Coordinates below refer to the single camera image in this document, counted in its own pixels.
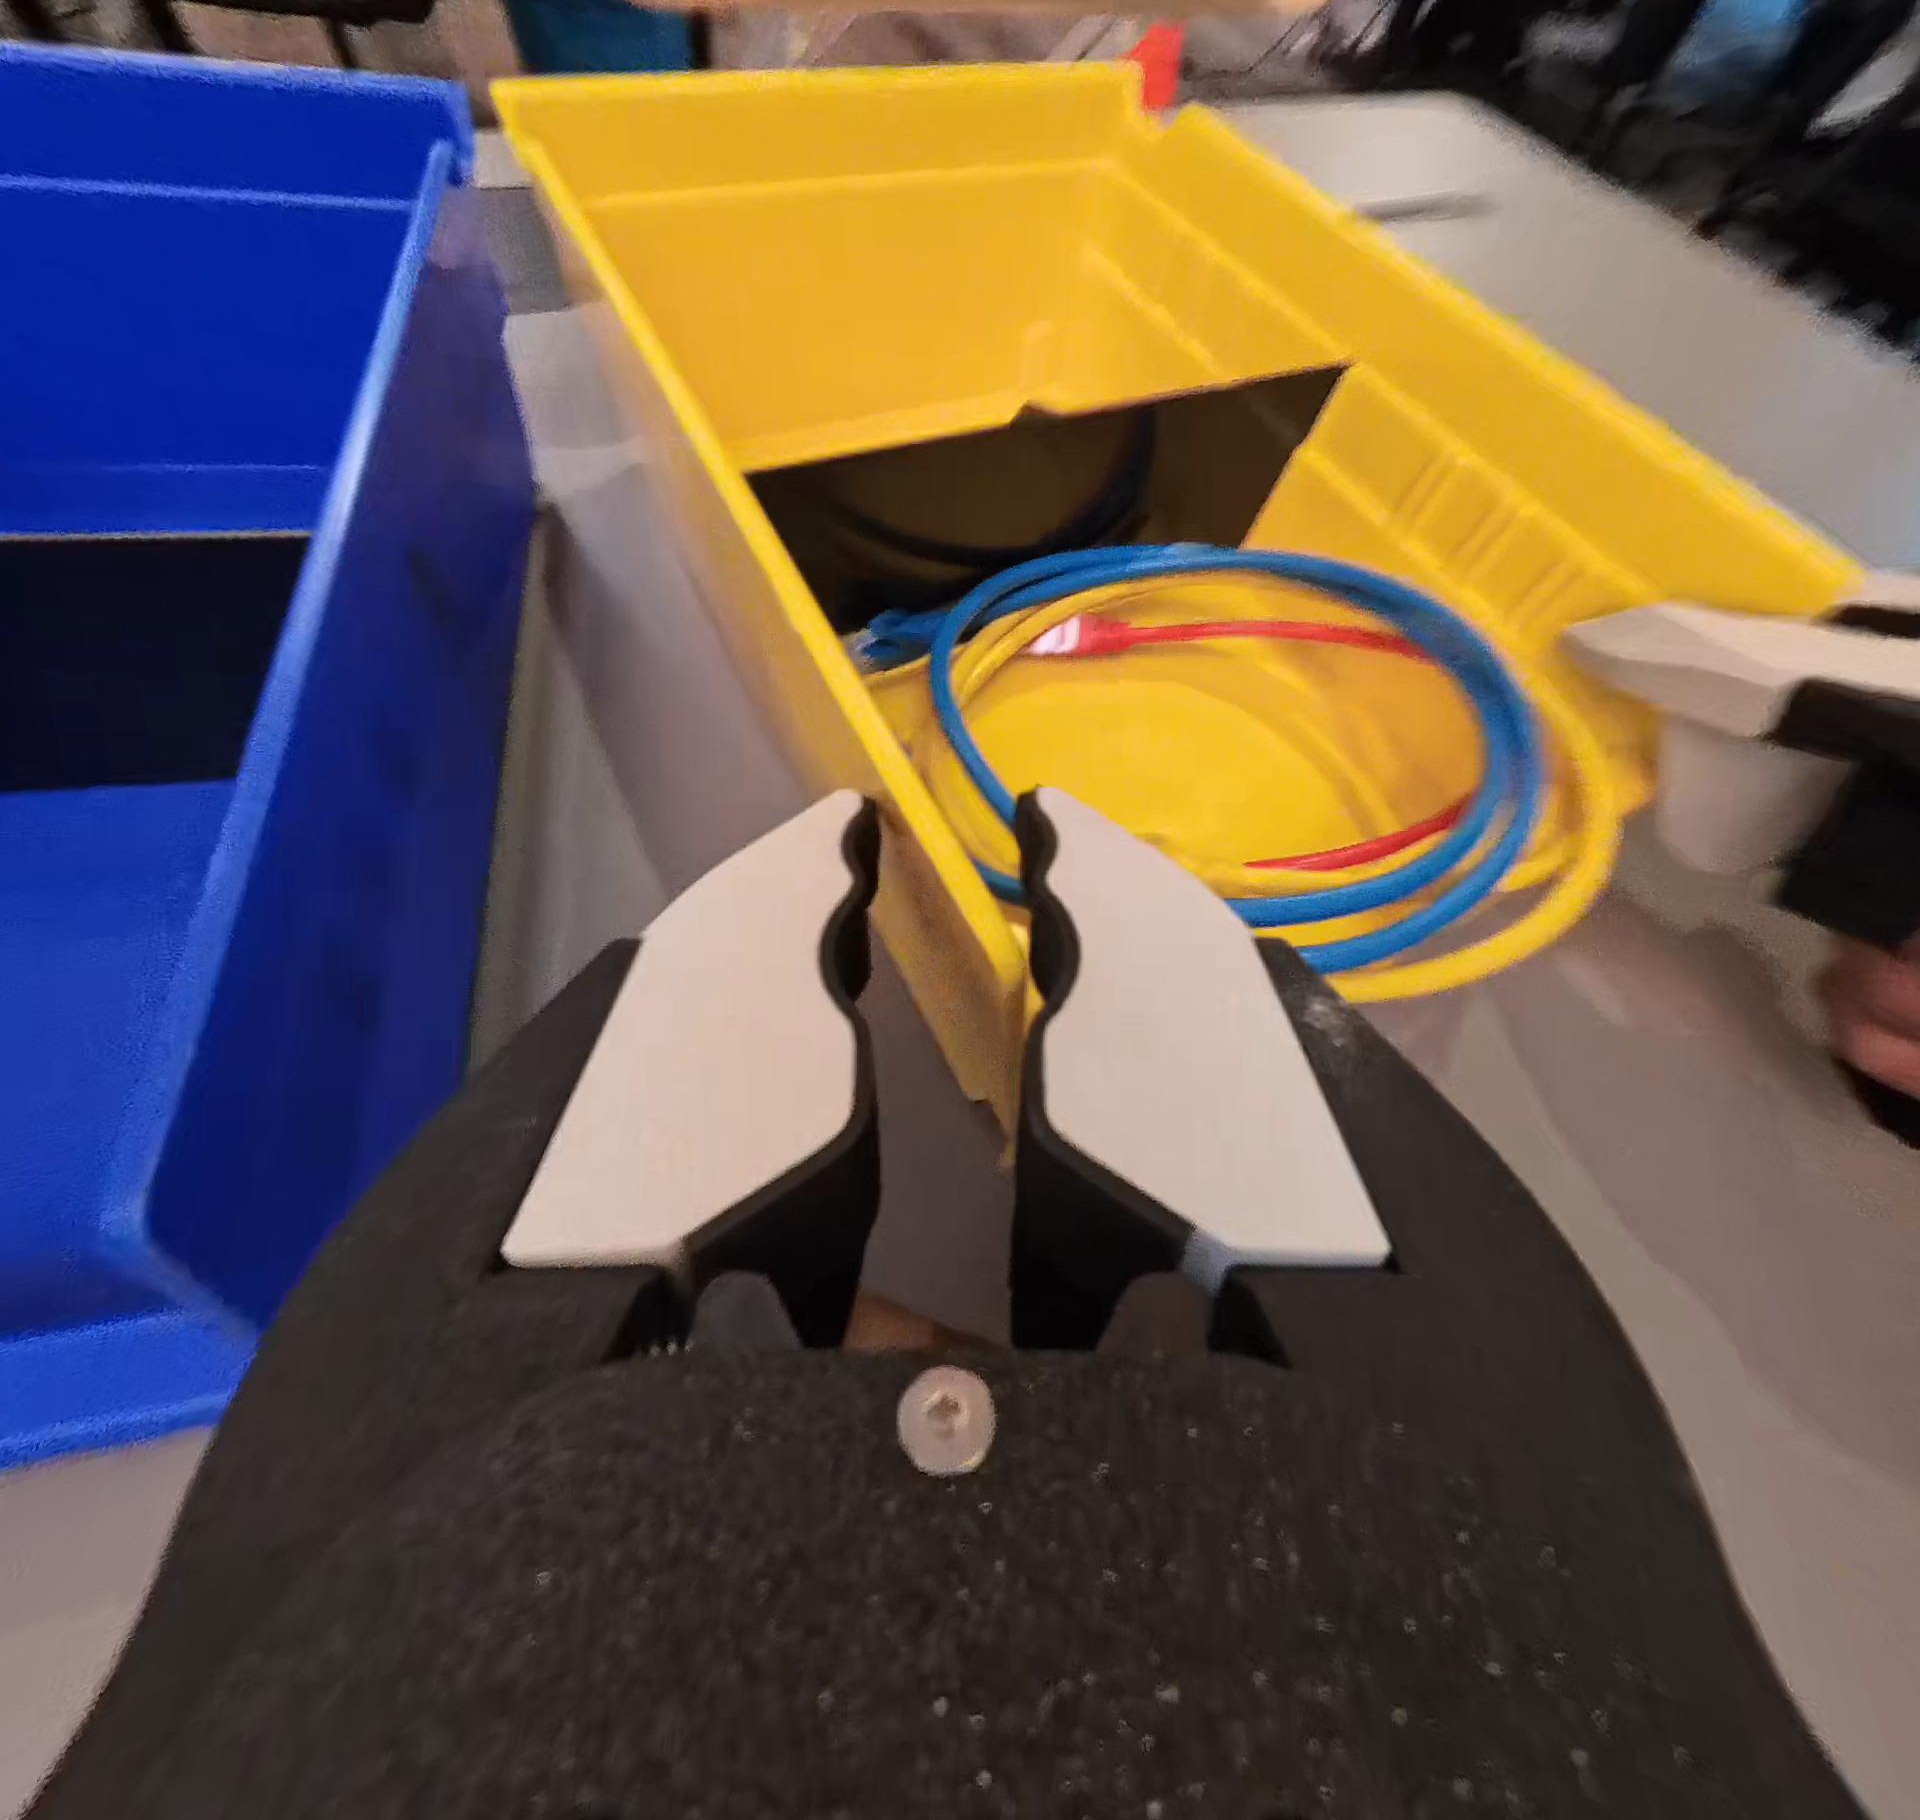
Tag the person's right hand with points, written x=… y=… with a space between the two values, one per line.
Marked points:
x=1882 y=1024

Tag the yellow plastic bin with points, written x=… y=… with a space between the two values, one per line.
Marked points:
x=901 y=291

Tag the black bin divider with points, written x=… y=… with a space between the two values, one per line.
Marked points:
x=1244 y=455
x=134 y=650

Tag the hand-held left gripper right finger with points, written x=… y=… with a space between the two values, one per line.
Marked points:
x=1201 y=1070

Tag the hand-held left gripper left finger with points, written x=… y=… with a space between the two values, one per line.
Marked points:
x=705 y=1070

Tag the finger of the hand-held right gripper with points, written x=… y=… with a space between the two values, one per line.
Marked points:
x=1710 y=664
x=1741 y=809

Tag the blue plastic bin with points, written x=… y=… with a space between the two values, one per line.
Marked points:
x=300 y=950

